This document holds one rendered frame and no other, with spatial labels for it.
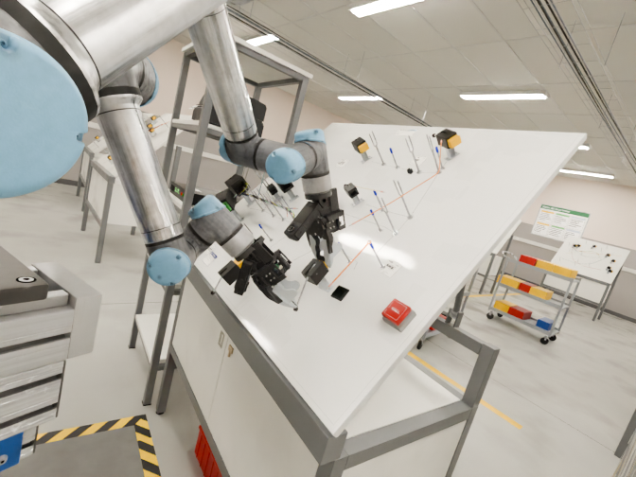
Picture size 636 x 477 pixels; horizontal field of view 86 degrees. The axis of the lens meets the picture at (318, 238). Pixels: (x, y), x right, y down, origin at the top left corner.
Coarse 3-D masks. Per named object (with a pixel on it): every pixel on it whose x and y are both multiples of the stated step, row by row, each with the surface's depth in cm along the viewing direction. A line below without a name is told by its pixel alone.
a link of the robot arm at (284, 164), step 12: (264, 144) 76; (276, 144) 76; (300, 144) 77; (264, 156) 75; (276, 156) 72; (288, 156) 71; (300, 156) 74; (312, 156) 78; (264, 168) 77; (276, 168) 73; (288, 168) 72; (300, 168) 74; (312, 168) 80; (276, 180) 74; (288, 180) 73
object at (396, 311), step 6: (396, 300) 79; (390, 306) 79; (396, 306) 78; (402, 306) 77; (408, 306) 77; (384, 312) 78; (390, 312) 78; (396, 312) 77; (402, 312) 76; (408, 312) 76; (390, 318) 77; (396, 318) 76; (402, 318) 76; (396, 324) 76
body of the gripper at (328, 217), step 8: (328, 192) 87; (336, 192) 91; (312, 200) 86; (320, 200) 88; (328, 200) 90; (336, 200) 91; (328, 208) 91; (336, 208) 92; (320, 216) 89; (328, 216) 88; (336, 216) 90; (312, 224) 91; (320, 224) 88; (328, 224) 89; (336, 224) 92; (344, 224) 93; (312, 232) 92; (320, 232) 89
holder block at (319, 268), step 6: (312, 258) 95; (312, 264) 93; (318, 264) 92; (324, 264) 93; (306, 270) 93; (312, 270) 92; (318, 270) 92; (324, 270) 93; (306, 276) 93; (312, 276) 91; (318, 276) 92; (324, 276) 94; (312, 282) 93; (318, 282) 93
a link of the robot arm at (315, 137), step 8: (296, 136) 81; (304, 136) 80; (312, 136) 80; (320, 136) 81; (312, 144) 80; (320, 144) 81; (320, 152) 81; (320, 160) 82; (320, 168) 83; (328, 168) 86; (304, 176) 85; (312, 176) 84; (320, 176) 84
